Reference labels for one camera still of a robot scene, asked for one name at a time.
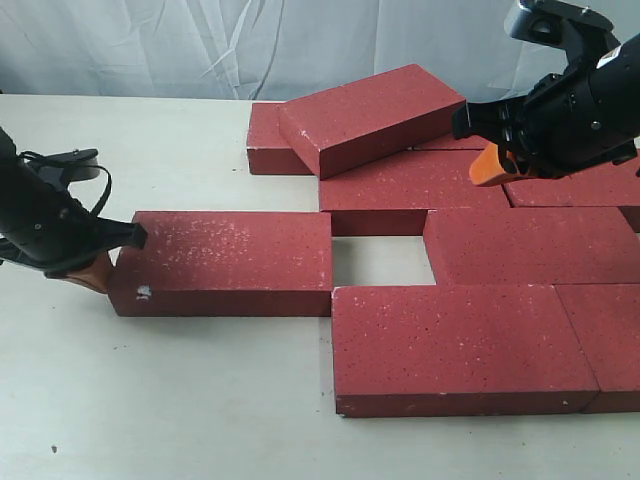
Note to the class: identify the red brick top back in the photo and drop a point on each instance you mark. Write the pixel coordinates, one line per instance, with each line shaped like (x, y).
(339, 129)

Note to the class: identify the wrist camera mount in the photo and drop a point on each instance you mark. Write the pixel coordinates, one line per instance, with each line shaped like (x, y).
(62, 169)
(583, 34)

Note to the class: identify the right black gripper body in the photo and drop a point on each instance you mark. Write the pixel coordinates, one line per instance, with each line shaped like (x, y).
(567, 123)

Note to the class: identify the blue-grey backdrop cloth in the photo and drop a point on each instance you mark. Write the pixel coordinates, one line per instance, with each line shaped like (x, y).
(260, 50)

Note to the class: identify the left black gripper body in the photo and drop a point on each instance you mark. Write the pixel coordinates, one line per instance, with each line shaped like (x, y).
(49, 230)

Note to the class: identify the red brick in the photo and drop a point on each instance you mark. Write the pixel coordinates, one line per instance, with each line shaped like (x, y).
(605, 319)
(207, 263)
(423, 351)
(603, 186)
(448, 142)
(393, 196)
(339, 129)
(267, 151)
(554, 246)

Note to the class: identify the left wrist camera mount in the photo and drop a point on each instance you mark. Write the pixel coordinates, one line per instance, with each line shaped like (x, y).
(62, 169)

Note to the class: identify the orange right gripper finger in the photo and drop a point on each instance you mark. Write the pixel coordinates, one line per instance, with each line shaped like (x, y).
(498, 166)

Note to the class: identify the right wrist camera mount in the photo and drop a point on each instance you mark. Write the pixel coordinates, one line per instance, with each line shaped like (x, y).
(583, 34)

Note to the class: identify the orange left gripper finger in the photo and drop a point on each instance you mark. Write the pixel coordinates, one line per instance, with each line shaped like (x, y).
(94, 277)

